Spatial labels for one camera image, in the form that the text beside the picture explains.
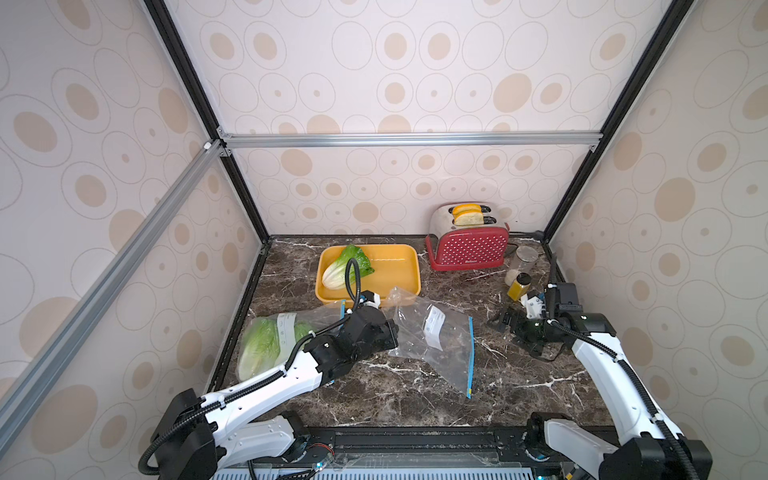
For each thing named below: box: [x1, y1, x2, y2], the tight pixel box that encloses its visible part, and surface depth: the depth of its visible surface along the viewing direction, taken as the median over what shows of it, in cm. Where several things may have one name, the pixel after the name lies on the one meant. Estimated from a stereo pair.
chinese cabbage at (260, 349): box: [237, 318, 281, 381], surface depth 85 cm
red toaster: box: [425, 202, 510, 271], surface depth 104 cm
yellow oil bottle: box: [507, 272, 532, 301], surface depth 99 cm
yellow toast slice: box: [452, 203, 483, 221], surface depth 102 cm
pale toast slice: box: [454, 212, 484, 226], surface depth 101 cm
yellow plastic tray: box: [315, 244, 421, 303], surface depth 109 cm
